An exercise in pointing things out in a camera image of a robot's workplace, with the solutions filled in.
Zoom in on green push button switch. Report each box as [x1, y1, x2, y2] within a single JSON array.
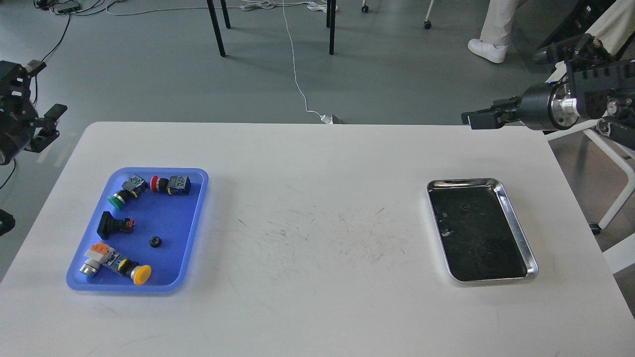
[[107, 175, 149, 210]]

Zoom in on red push button switch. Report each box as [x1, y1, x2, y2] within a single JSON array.
[[149, 176, 192, 196]]

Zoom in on silver metal tray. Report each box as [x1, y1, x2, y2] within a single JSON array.
[[426, 177, 539, 285]]

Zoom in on black floor cable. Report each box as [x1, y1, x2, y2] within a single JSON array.
[[0, 0, 120, 189]]

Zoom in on person white shoe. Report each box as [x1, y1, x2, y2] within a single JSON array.
[[467, 39, 508, 64]]

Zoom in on white floor cable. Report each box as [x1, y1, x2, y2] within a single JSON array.
[[241, 0, 339, 119]]

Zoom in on black table leg left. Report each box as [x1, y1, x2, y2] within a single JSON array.
[[206, 0, 231, 58]]

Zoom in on blue plastic tray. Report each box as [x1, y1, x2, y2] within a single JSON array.
[[66, 167, 209, 294]]

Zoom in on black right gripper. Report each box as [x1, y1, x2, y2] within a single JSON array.
[[462, 82, 580, 131]]

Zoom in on white power adapter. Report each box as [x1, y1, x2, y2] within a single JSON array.
[[320, 115, 343, 124]]

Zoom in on black table leg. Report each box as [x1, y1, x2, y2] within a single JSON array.
[[326, 0, 336, 55], [206, 0, 231, 58]]

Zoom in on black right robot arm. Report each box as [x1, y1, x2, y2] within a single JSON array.
[[462, 33, 635, 149]]

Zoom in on yellow push button switch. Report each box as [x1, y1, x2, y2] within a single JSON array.
[[79, 242, 152, 285]]

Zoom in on white chair with beige cloth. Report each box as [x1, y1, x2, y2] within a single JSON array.
[[546, 0, 635, 274]]

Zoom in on black table leg right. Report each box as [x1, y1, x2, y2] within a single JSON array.
[[326, 0, 336, 55]]

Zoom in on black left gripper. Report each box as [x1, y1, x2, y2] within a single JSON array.
[[0, 59, 67, 166]]

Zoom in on black push button switch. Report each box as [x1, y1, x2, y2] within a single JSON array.
[[97, 211, 135, 240]]

